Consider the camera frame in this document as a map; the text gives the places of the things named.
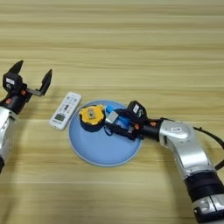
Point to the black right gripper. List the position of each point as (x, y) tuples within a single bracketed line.
[(147, 129)]

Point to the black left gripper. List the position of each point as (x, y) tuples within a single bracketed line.
[(16, 100)]

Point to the small blue silver device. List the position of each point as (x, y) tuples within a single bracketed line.
[(115, 116)]

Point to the white remote control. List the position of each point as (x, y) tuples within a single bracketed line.
[(64, 111)]

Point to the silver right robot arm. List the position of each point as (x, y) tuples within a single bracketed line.
[(189, 145)]

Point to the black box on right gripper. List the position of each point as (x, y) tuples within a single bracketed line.
[(137, 110)]

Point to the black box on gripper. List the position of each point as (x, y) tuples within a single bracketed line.
[(12, 81), (137, 110)]

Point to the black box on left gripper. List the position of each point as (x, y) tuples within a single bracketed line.
[(12, 81)]

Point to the yellow black tape measure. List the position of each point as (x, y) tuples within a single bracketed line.
[(92, 116)]

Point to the blue round plate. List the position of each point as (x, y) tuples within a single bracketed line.
[(102, 151)]

